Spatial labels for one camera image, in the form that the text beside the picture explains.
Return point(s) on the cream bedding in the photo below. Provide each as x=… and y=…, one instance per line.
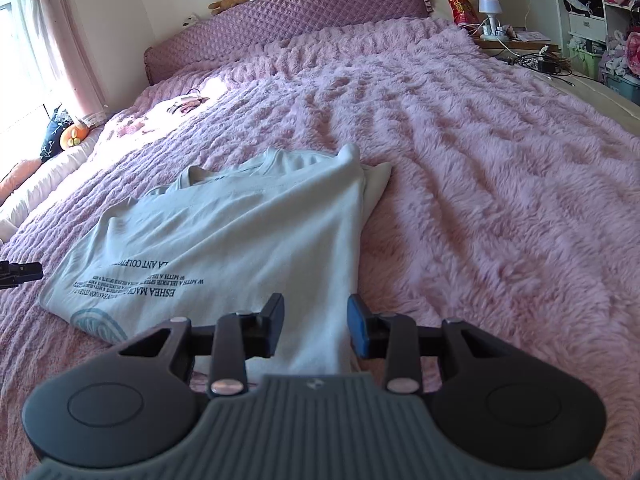
x=50, y=190

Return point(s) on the red snack bag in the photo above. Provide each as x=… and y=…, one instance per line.
x=462, y=10

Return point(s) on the pink lace curtain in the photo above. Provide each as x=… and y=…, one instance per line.
x=65, y=35

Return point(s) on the wooden bed frame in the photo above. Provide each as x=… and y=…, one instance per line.
x=590, y=95

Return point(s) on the window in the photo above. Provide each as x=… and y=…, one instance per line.
x=20, y=45

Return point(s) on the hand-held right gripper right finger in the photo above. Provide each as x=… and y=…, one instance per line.
x=359, y=325

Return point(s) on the small white plush toy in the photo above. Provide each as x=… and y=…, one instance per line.
x=191, y=21

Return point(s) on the navy floral pillow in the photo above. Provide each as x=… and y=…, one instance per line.
x=52, y=135

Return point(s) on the white power strip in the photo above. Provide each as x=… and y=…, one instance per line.
x=497, y=33

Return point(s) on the small brown cloth item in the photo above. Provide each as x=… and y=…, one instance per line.
x=187, y=103

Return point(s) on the purple quilted headboard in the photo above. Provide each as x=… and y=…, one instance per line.
x=300, y=15

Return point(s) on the pile of pink clothes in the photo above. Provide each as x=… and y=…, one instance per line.
x=625, y=52

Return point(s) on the green storage bin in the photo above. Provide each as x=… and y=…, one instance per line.
x=587, y=62

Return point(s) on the white open shelf unit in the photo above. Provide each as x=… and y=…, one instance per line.
x=590, y=0

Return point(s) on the white table lamp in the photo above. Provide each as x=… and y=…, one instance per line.
x=490, y=7

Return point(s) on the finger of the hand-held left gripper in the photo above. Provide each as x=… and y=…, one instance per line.
x=17, y=273

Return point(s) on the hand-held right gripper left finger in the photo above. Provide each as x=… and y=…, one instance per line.
x=272, y=325

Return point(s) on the wooden bedside table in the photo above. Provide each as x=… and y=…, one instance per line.
x=530, y=42

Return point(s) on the orange plush toy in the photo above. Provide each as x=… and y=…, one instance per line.
x=74, y=136

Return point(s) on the pink fluffy blanket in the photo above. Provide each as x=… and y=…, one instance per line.
x=475, y=185

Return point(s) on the brown teddy bear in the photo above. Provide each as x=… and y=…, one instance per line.
x=230, y=2

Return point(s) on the teal storage box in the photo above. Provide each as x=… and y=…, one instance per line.
x=625, y=87

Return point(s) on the white printed sweatshirt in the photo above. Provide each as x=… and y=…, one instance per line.
x=225, y=230

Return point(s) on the peach bolster pillow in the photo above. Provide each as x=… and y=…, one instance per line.
x=17, y=180

